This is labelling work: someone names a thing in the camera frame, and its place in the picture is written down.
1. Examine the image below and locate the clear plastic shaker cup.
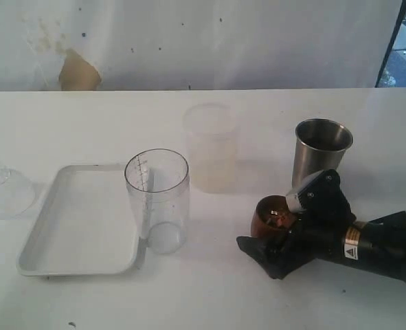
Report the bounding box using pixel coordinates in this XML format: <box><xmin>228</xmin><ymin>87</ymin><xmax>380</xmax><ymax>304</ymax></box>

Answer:
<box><xmin>124</xmin><ymin>148</ymin><xmax>190</xmax><ymax>254</ymax></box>

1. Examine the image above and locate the frosted translucent plastic cup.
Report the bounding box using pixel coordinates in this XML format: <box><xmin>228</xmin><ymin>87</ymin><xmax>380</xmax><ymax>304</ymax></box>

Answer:
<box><xmin>183</xmin><ymin>102</ymin><xmax>238</xmax><ymax>193</ymax></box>

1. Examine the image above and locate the small amber bowl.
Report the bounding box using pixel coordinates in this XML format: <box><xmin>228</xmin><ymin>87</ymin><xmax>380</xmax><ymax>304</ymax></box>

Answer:
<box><xmin>251</xmin><ymin>195</ymin><xmax>297</xmax><ymax>238</ymax></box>

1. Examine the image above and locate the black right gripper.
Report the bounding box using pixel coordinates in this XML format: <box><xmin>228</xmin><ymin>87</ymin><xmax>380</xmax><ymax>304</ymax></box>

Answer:
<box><xmin>236</xmin><ymin>169</ymin><xmax>357</xmax><ymax>279</ymax></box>

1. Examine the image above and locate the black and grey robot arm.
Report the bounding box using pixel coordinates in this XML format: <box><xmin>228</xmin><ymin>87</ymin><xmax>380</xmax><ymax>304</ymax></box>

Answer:
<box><xmin>236</xmin><ymin>169</ymin><xmax>406</xmax><ymax>283</ymax></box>

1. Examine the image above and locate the clear dome strainer lid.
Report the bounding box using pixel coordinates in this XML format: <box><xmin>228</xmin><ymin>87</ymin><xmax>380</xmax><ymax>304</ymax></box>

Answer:
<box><xmin>0</xmin><ymin>164</ymin><xmax>36</xmax><ymax>219</ymax></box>

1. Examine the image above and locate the stainless steel cup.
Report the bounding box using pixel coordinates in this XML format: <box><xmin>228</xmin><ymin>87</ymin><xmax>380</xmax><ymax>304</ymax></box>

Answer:
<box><xmin>291</xmin><ymin>118</ymin><xmax>353</xmax><ymax>187</ymax></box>

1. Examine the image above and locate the white rectangular tray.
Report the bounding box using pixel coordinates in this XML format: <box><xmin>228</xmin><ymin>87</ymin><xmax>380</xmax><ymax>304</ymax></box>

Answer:
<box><xmin>16</xmin><ymin>164</ymin><xmax>139</xmax><ymax>276</ymax></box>

